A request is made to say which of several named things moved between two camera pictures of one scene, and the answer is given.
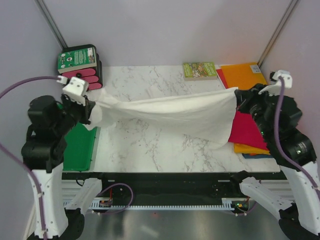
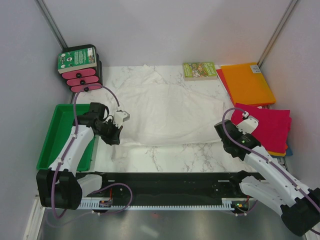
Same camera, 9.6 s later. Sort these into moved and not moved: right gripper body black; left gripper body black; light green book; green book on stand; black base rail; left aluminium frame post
Moved: right gripper body black; left gripper body black
Not moved: left aluminium frame post; light green book; green book on stand; black base rail
